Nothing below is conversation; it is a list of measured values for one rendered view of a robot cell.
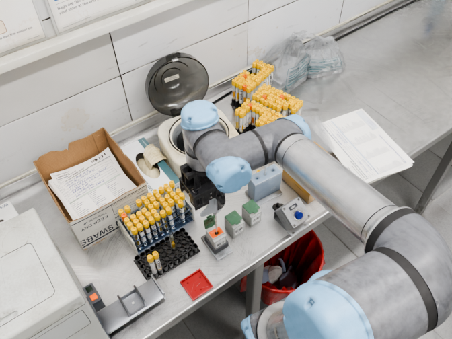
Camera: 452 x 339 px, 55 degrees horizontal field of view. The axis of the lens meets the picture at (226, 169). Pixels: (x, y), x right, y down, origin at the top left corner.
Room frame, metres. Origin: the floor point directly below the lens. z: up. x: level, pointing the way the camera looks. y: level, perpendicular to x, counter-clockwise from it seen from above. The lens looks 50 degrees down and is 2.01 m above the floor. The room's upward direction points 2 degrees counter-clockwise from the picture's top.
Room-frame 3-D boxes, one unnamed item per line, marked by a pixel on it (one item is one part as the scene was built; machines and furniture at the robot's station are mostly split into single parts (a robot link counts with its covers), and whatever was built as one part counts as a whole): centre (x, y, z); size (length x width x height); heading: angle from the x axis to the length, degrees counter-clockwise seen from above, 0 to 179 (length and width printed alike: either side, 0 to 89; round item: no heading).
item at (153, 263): (0.62, 0.18, 0.93); 0.17 x 0.09 x 0.11; 125
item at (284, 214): (0.75, -0.19, 0.92); 0.13 x 0.07 x 0.08; 35
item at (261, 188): (0.84, -0.12, 0.92); 0.10 x 0.07 x 0.10; 120
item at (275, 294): (0.87, -0.20, 0.22); 0.38 x 0.37 x 0.44; 125
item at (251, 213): (0.74, -0.07, 0.91); 0.05 x 0.04 x 0.07; 35
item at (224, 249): (0.65, 0.03, 0.89); 0.09 x 0.05 x 0.04; 32
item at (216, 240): (0.65, 0.03, 0.92); 0.05 x 0.04 x 0.06; 32
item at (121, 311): (0.45, 0.27, 0.92); 0.21 x 0.07 x 0.05; 125
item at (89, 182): (0.83, 0.41, 0.95); 0.29 x 0.25 x 0.15; 35
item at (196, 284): (0.53, 0.09, 0.88); 0.07 x 0.07 x 0.01; 35
